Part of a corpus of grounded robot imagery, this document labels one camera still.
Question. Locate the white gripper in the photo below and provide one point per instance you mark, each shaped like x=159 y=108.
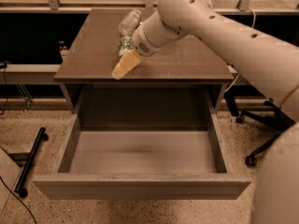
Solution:
x=140 y=43

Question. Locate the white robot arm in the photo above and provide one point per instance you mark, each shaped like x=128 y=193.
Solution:
x=267 y=63

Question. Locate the open grey top drawer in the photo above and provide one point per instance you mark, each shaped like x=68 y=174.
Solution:
x=143 y=144

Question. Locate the clear plastic bottle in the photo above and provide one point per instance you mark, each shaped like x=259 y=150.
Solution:
x=129 y=23

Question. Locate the grey cabinet body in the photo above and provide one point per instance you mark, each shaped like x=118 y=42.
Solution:
x=94 y=54

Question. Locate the black wheeled stand leg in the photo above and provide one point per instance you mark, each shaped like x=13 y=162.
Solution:
x=20 y=188

